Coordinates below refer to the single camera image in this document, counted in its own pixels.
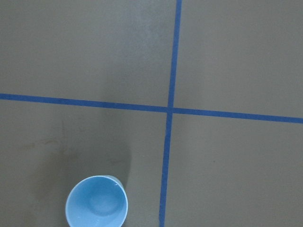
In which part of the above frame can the light blue plastic cup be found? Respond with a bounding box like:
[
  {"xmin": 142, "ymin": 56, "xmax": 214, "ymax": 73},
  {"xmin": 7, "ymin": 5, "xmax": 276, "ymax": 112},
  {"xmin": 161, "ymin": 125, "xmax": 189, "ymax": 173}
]
[{"xmin": 65, "ymin": 175, "xmax": 128, "ymax": 227}]

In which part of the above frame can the brown paper table cover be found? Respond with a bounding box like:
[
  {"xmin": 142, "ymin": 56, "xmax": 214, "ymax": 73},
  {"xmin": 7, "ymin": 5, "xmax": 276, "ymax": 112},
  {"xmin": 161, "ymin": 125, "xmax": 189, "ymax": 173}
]
[{"xmin": 0, "ymin": 0, "xmax": 303, "ymax": 227}]

